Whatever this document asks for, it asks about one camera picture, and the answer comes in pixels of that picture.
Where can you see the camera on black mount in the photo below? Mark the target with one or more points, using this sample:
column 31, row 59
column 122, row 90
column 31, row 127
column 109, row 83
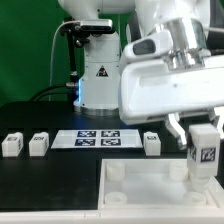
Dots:
column 77, row 33

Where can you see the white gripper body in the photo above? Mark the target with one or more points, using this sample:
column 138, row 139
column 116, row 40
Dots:
column 149, row 90

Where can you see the white sheet with markers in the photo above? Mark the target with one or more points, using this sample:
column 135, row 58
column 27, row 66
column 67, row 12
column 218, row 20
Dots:
column 108, row 138

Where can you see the white square table top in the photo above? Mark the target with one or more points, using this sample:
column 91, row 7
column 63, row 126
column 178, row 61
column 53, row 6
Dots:
column 149, row 184

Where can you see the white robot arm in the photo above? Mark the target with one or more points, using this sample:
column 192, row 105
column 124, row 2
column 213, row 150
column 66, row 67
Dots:
column 196, row 27

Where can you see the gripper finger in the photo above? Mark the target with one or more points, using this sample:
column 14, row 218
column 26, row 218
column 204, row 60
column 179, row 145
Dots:
column 216, row 116
column 173, row 126

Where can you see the white L-shaped obstacle wall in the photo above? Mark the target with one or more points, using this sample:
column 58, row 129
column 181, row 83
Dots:
column 214, row 194

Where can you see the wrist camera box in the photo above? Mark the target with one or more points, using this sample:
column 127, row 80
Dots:
column 147, row 48

